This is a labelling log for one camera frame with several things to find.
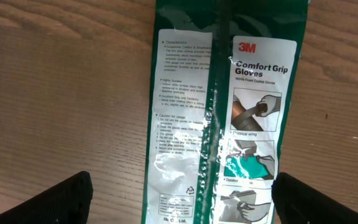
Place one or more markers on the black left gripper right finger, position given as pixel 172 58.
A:
pixel 298 203

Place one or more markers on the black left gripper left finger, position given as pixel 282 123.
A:
pixel 65 203

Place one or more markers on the dark green packet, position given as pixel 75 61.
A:
pixel 220 90

